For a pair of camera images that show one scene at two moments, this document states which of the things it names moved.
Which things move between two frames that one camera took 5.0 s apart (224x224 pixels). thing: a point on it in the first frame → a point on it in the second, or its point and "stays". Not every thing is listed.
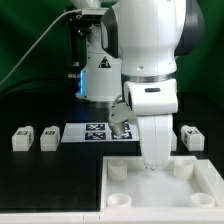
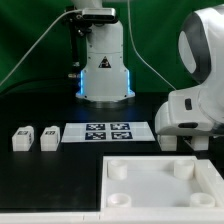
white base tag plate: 98,132 stays
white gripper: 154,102 → 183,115
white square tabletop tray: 189,185 stays
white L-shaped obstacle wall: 111,217 stays
